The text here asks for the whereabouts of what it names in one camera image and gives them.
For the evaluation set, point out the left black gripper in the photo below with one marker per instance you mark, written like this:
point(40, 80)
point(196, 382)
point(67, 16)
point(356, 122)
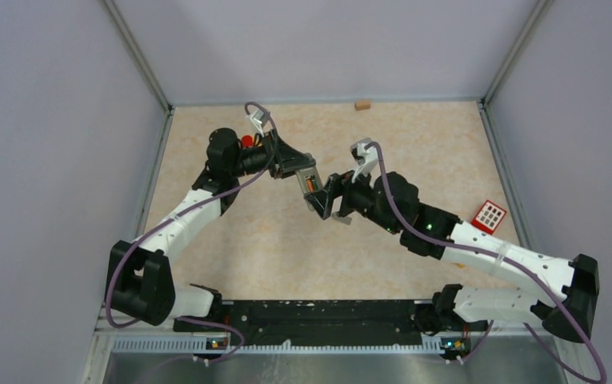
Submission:
point(282, 158)

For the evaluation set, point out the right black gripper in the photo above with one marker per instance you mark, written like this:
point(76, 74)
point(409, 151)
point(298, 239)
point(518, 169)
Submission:
point(322, 201)

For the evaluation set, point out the white remote control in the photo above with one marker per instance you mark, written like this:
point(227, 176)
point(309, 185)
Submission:
point(302, 175)

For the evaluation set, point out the small grey battery lid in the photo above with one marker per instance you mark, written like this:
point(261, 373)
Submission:
point(341, 219)

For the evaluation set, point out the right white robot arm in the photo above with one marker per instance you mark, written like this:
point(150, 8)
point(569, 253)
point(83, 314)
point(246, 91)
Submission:
point(560, 294)

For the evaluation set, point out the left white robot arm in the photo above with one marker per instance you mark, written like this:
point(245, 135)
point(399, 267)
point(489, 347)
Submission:
point(140, 282)

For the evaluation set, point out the red toy cylinder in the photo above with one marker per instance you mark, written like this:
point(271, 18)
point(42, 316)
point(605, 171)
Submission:
point(247, 141)

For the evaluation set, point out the small wooden block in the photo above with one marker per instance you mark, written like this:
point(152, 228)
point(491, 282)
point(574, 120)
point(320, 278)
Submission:
point(362, 105)

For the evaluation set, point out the red white toy panel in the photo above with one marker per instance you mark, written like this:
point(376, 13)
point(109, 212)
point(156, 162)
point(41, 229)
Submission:
point(489, 217)

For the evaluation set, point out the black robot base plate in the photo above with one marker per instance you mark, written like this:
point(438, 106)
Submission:
point(404, 322)

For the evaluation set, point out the grey slotted cable duct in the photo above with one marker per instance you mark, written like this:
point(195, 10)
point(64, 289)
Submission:
point(201, 345)

